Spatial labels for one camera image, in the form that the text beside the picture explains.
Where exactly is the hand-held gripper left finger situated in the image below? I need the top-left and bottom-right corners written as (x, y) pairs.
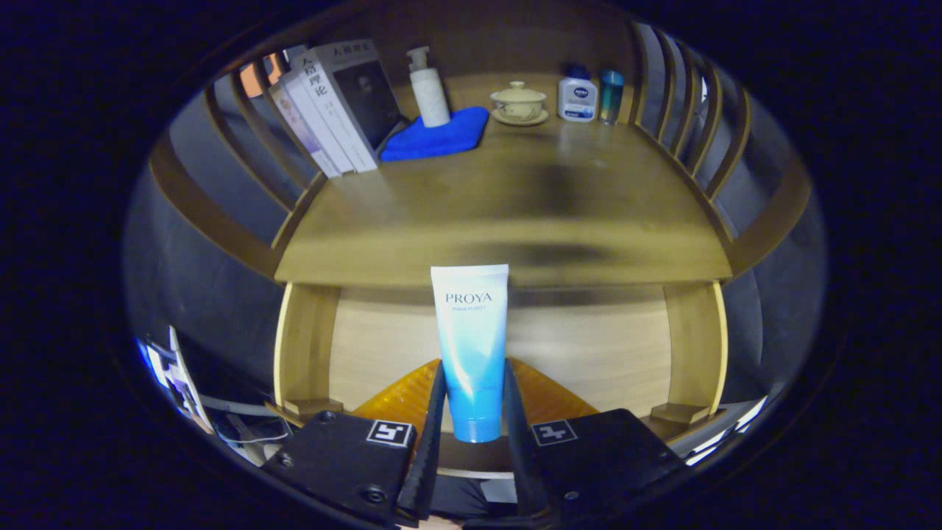
top-left (261, 359), bottom-right (448, 527)

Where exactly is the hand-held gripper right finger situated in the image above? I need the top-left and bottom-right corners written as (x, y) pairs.
top-left (503, 358), bottom-right (693, 525)

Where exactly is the blue and white tube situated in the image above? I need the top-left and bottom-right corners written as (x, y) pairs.
top-left (431, 264), bottom-right (510, 444)

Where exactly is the wooden drawer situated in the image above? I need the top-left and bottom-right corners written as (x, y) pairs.
top-left (272, 282), bottom-right (729, 472)

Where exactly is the wooden countertop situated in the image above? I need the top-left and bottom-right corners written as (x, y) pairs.
top-left (274, 107), bottom-right (733, 289)

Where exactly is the wooden cabinet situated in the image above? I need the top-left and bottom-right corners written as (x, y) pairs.
top-left (147, 7), bottom-right (814, 289)

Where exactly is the blue cloth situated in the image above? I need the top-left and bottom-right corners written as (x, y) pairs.
top-left (379, 106), bottom-right (491, 163)

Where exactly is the lilac book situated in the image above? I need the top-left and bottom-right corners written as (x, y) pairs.
top-left (269, 79), bottom-right (343, 179)

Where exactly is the beige lidded teacup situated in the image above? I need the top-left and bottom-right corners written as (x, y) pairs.
top-left (489, 81), bottom-right (550, 127)

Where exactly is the white pump bottle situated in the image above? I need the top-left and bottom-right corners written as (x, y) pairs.
top-left (406, 46), bottom-right (452, 129)

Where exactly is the white lotion bottle blue cap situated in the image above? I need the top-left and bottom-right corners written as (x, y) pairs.
top-left (557, 65), bottom-right (598, 123)

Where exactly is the white book with dark cover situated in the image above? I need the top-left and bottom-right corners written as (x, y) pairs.
top-left (309, 39), bottom-right (404, 172)

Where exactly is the teal bottle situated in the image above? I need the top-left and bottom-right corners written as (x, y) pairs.
top-left (598, 70), bottom-right (625, 125)

